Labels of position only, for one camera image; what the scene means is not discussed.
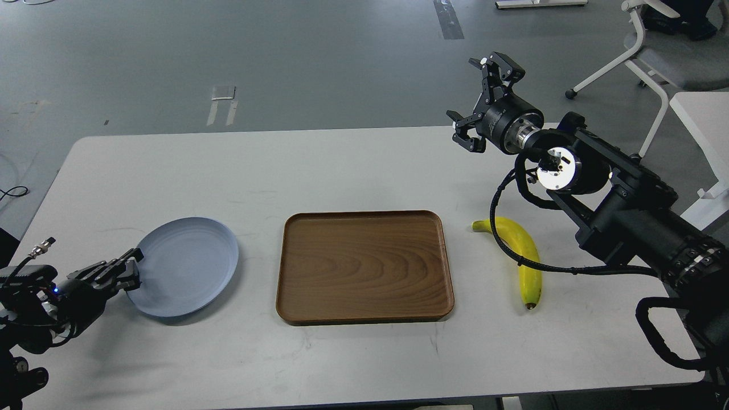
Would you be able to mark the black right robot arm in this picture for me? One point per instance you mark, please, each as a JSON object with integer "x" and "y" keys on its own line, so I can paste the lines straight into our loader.
{"x": 622, "y": 211}

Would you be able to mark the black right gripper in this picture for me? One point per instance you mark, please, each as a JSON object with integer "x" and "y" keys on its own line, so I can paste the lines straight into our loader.
{"x": 506, "y": 112}

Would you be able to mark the white side table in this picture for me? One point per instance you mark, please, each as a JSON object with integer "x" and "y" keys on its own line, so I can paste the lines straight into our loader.
{"x": 705, "y": 116}

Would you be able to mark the blue round plate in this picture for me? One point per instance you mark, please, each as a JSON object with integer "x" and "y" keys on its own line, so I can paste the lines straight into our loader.
{"x": 186, "y": 264}

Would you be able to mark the white grey office chair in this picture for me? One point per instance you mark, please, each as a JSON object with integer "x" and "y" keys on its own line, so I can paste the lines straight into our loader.
{"x": 659, "y": 60}

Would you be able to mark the yellow banana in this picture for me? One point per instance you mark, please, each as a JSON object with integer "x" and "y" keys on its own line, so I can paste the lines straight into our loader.
{"x": 519, "y": 241}

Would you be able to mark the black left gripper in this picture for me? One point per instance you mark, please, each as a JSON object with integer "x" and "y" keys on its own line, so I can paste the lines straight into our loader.
{"x": 82, "y": 299}

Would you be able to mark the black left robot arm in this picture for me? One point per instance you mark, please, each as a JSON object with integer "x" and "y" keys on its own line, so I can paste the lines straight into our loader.
{"x": 39, "y": 314}

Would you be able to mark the brown wooden tray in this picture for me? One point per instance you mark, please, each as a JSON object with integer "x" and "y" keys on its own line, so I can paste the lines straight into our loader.
{"x": 342, "y": 268}

